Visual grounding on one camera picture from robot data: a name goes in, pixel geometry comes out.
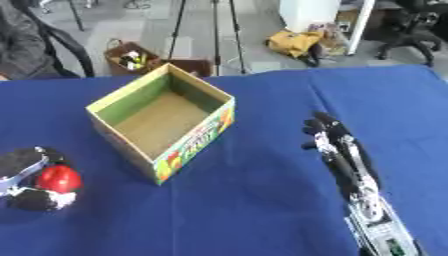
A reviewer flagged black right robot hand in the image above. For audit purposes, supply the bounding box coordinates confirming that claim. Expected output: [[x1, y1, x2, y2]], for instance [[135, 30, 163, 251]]
[[299, 110, 382, 202]]

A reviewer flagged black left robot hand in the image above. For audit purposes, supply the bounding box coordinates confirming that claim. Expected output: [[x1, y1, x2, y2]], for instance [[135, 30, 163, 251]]
[[0, 145, 79, 212]]

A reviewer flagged red toy fruit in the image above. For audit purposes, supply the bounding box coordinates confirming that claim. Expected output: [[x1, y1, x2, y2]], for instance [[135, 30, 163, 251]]
[[33, 164, 84, 194]]

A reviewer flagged tan cardboard box green inside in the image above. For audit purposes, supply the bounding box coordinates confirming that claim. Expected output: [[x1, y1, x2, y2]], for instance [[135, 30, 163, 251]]
[[84, 62, 238, 186]]

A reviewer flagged yellow bag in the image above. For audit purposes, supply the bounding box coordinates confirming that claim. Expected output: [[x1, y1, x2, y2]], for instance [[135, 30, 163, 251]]
[[264, 29, 326, 60]]

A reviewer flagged white cabinet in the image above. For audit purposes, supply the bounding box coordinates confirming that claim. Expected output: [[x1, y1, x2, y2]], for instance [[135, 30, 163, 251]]
[[278, 0, 378, 56]]

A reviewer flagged black office chair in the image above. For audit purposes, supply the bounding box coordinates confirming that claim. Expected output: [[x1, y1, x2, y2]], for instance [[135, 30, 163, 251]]
[[372, 0, 448, 68]]

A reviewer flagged brown basket with items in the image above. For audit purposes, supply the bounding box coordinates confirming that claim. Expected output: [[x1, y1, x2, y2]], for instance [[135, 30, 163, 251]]
[[103, 38, 165, 77]]

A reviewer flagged black tripod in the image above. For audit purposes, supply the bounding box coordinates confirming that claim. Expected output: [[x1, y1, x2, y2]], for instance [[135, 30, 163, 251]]
[[166, 0, 249, 76]]

